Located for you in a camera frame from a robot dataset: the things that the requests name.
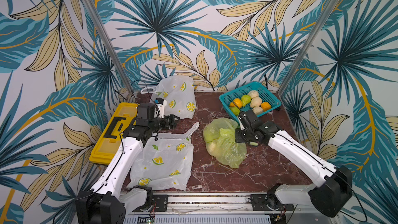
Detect white pear front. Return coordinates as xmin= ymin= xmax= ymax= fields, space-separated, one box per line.
xmin=252 ymin=106 xmax=264 ymax=115

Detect small green pear back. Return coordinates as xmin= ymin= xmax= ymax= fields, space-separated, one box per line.
xmin=240 ymin=95 xmax=251 ymax=107

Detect orange pear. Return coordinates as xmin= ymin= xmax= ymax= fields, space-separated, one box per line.
xmin=229 ymin=98 xmax=243 ymax=109
xmin=260 ymin=102 xmax=272 ymax=112

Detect green avocado plastic bag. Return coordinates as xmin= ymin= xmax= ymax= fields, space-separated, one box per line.
xmin=203 ymin=118 xmax=247 ymax=169

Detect white lemon plastic bag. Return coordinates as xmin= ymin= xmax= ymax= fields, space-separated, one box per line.
xmin=127 ymin=122 xmax=200 ymax=191

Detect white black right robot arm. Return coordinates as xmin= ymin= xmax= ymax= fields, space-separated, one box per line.
xmin=235 ymin=111 xmax=353 ymax=217

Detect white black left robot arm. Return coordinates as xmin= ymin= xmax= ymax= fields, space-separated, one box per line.
xmin=75 ymin=98 xmax=179 ymax=224

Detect teal plastic basket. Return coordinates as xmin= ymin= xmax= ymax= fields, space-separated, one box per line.
xmin=219 ymin=82 xmax=282 ymax=122

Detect yellow tool box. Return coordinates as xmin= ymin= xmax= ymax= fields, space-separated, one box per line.
xmin=89 ymin=103 xmax=138 ymax=165

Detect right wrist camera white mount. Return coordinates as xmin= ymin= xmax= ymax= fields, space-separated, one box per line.
xmin=238 ymin=120 xmax=245 ymax=130

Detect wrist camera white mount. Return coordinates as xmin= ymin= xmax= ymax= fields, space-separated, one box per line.
xmin=238 ymin=120 xmax=245 ymax=130
xmin=155 ymin=97 xmax=167 ymax=119

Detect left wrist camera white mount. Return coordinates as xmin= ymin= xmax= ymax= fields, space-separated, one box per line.
xmin=155 ymin=97 xmax=167 ymax=119

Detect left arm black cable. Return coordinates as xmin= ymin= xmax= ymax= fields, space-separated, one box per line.
xmin=130 ymin=80 xmax=161 ymax=106

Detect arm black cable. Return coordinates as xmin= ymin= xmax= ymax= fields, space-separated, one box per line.
xmin=338 ymin=174 xmax=368 ymax=223
xmin=130 ymin=80 xmax=161 ymax=106

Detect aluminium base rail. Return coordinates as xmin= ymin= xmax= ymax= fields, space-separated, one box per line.
xmin=124 ymin=192 xmax=343 ymax=224

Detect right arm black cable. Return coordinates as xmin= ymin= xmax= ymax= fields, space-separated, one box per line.
xmin=338 ymin=174 xmax=368 ymax=223

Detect aluminium left frame post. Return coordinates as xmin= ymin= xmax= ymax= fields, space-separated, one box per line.
xmin=81 ymin=0 xmax=134 ymax=95

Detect aluminium frame post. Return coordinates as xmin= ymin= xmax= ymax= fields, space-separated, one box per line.
xmin=277 ymin=0 xmax=339 ymax=95
xmin=81 ymin=0 xmax=134 ymax=95

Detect aluminium right frame post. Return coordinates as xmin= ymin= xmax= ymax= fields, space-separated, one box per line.
xmin=277 ymin=0 xmax=339 ymax=95

